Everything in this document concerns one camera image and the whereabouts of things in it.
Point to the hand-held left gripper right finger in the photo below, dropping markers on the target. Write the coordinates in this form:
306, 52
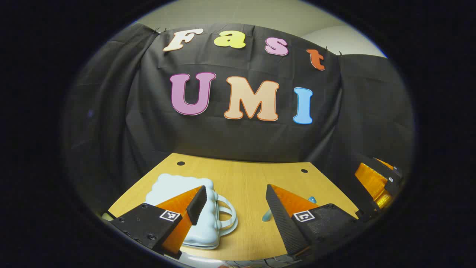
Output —
279, 216

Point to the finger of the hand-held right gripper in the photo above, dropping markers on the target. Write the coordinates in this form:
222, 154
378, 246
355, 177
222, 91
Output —
388, 167
370, 182

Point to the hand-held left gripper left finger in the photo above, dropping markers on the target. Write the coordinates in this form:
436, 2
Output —
197, 204

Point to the light blue suitcase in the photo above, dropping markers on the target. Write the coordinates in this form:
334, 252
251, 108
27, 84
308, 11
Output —
174, 184

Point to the blue green skin care bottle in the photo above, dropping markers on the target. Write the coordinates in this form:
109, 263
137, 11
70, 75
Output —
312, 200

